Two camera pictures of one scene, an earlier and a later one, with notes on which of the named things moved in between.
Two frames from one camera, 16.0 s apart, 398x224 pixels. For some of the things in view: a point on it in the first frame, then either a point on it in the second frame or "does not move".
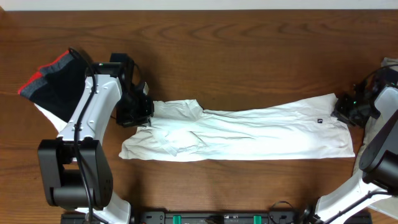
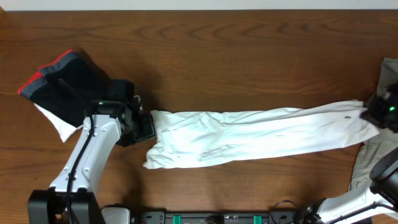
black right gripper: [341, 112] to [375, 114]
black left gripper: [145, 117] to [148, 129]
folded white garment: [58, 122] does not move
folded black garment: [58, 86] does not move
